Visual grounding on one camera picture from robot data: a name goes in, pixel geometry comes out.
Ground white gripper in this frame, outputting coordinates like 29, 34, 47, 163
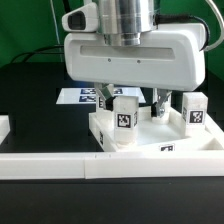
62, 3, 206, 113

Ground white square table top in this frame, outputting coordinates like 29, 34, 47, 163
89, 107, 224, 152

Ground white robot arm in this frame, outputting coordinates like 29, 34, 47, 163
62, 0, 209, 117

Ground white marker sheet with tags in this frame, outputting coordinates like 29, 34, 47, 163
56, 87, 146, 105

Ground white U-shaped obstacle fence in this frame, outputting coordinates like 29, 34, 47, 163
0, 118, 224, 180

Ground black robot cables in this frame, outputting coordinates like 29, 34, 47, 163
9, 0, 73, 64

